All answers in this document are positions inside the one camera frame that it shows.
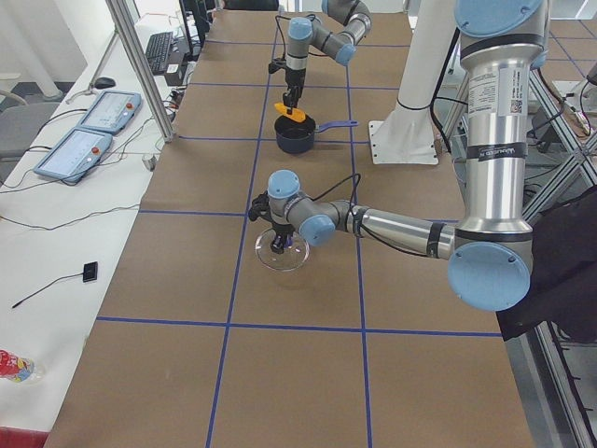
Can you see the yellow toy corn cob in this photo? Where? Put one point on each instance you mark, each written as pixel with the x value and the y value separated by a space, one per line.
pixel 298 115

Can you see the glass pot lid blue knob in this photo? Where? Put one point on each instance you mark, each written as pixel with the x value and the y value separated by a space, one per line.
pixel 290 259

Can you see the dark blue saucepan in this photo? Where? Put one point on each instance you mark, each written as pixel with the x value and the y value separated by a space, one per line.
pixel 298 137

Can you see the black keyboard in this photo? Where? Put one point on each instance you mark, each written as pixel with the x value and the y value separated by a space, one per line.
pixel 158 50

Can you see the small metal cup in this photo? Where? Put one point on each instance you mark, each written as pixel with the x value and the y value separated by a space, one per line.
pixel 149 161

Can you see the upper blue teach pendant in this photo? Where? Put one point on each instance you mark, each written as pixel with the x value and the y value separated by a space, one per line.
pixel 111 111

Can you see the blue teach pendant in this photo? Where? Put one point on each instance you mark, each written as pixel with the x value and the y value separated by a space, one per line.
pixel 74 155
pixel 111 111

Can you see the black computer mouse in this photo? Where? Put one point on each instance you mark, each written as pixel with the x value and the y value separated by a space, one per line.
pixel 102 83

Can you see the lower blue teach pendant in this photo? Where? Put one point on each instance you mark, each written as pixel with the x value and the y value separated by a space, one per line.
pixel 74 155

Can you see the black cloth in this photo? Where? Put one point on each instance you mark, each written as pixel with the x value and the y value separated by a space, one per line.
pixel 563 281

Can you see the plastic drink bottle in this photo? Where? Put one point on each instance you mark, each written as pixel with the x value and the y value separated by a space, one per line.
pixel 20 370

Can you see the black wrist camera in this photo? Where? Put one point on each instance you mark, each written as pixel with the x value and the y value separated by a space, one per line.
pixel 260 208

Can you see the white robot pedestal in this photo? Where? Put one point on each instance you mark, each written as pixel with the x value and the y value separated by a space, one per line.
pixel 406 136

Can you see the small black device with cable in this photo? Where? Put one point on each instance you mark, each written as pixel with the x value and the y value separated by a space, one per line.
pixel 88 274

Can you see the aluminium frame post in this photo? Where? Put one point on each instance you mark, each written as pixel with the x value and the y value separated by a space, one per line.
pixel 125 28

